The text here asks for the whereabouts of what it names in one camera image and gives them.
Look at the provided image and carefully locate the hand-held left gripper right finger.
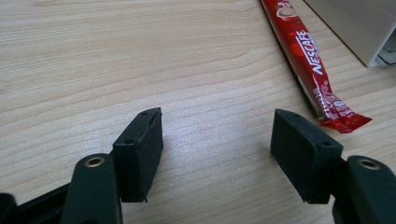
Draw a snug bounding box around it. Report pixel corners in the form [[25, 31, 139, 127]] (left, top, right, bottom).
[[269, 108, 345, 205]]

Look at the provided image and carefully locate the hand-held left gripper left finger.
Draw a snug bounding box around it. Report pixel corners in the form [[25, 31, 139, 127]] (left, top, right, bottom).
[[111, 106, 164, 203]]

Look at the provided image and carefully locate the red coffee stick packet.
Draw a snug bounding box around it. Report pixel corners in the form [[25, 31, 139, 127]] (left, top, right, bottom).
[[260, 0, 374, 134]]

